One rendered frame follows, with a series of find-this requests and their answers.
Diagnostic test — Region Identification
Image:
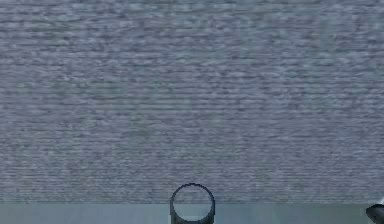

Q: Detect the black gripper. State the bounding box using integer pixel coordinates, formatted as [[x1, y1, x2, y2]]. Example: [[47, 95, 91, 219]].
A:
[[169, 182, 216, 224]]

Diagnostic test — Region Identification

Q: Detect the black rounded object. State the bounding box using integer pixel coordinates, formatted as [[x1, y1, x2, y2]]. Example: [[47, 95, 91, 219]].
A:
[[365, 199, 384, 224]]

